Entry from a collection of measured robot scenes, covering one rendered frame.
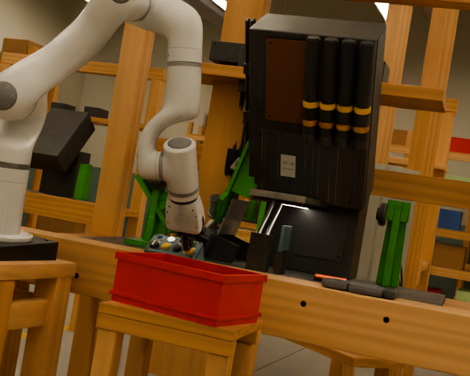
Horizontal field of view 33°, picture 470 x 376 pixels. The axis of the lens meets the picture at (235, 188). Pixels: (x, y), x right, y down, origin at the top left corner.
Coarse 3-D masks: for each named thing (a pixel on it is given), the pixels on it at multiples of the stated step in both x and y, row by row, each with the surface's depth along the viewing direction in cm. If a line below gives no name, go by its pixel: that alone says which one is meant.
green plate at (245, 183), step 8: (248, 144) 238; (248, 152) 239; (240, 160) 238; (240, 168) 239; (232, 176) 239; (240, 176) 239; (248, 176) 238; (232, 184) 239; (240, 184) 239; (248, 184) 238; (256, 184) 238; (232, 192) 242; (240, 192) 239; (248, 192) 238; (256, 200) 243
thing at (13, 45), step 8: (8, 40) 756; (16, 40) 752; (24, 40) 749; (8, 48) 755; (16, 48) 752; (24, 48) 748; (32, 48) 736; (0, 56) 766; (0, 64) 743; (56, 88) 778; (48, 96) 777; (56, 96) 780; (48, 104) 777; (40, 176) 775; (32, 216) 774; (32, 224) 774
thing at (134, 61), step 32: (256, 0) 279; (128, 32) 293; (224, 32) 282; (128, 64) 292; (128, 96) 292; (224, 96) 281; (128, 128) 291; (224, 128) 280; (128, 160) 294; (224, 160) 279; (128, 192) 298; (96, 224) 292
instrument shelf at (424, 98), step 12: (204, 72) 271; (216, 72) 269; (228, 72) 268; (240, 72) 267; (384, 84) 252; (396, 84) 251; (384, 96) 256; (396, 96) 252; (408, 96) 250; (420, 96) 249; (432, 96) 248; (444, 96) 251; (408, 108) 273; (420, 108) 269; (432, 108) 265; (444, 108) 261
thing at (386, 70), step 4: (240, 48) 271; (244, 48) 270; (240, 52) 270; (244, 52) 270; (240, 56) 270; (244, 56) 270; (240, 60) 270; (244, 60) 270; (240, 64) 270; (384, 64) 256; (384, 68) 256; (388, 68) 264; (384, 72) 257; (388, 72) 266; (384, 76) 259; (388, 76) 267; (384, 80) 260
